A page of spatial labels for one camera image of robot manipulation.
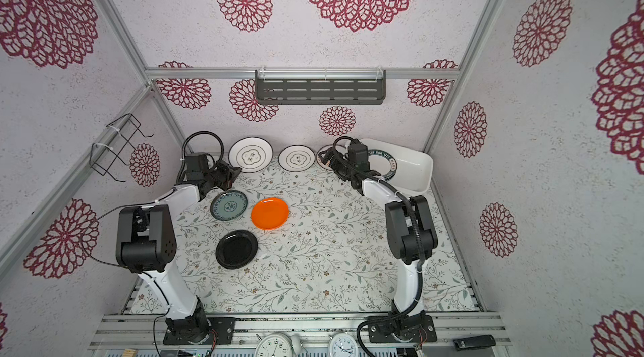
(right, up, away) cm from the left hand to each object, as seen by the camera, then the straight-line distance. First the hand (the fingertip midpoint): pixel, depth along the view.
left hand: (242, 169), depth 97 cm
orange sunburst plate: (+30, +4, -6) cm, 30 cm away
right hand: (+32, +6, -2) cm, 33 cm away
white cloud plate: (+3, +6, +4) cm, 8 cm away
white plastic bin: (+73, 0, +16) cm, 75 cm away
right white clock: (+37, -49, -28) cm, 67 cm away
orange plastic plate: (+10, -17, +1) cm, 20 cm away
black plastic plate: (0, -29, -6) cm, 30 cm away
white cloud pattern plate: (+18, +6, +23) cm, 31 cm away
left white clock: (+18, -49, -28) cm, 59 cm away
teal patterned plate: (-8, -15, +6) cm, 18 cm away
